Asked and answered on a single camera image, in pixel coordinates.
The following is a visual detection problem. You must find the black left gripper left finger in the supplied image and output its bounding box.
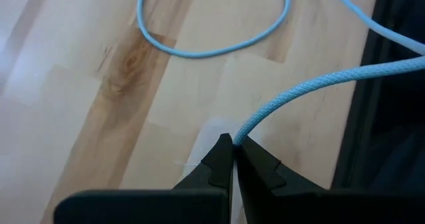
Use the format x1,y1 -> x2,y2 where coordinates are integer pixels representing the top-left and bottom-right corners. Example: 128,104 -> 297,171
53,133 -> 235,224

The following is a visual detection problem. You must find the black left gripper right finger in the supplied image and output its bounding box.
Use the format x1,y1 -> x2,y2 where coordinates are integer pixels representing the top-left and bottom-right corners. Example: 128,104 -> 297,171
234,136 -> 425,224

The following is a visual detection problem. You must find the light blue braided USB cable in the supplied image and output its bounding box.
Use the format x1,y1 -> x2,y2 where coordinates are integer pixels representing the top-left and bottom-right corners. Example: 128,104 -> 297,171
136,0 -> 425,147

